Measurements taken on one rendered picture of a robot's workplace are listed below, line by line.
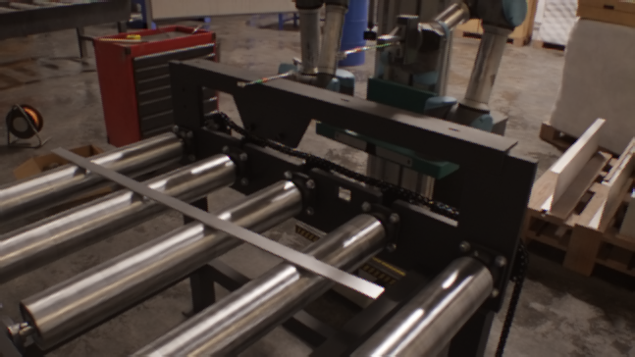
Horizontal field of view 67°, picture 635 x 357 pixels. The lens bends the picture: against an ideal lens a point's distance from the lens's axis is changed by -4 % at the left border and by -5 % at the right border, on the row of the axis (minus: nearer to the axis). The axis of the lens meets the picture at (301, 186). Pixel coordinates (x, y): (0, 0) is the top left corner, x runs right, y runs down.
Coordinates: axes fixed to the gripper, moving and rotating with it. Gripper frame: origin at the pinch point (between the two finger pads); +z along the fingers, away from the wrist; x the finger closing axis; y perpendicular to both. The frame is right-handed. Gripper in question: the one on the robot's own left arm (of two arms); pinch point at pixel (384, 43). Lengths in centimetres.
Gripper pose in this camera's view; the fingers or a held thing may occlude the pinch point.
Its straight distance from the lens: 140.6
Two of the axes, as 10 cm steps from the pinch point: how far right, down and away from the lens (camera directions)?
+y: -7.5, -3.1, 5.9
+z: -6.7, 3.3, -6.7
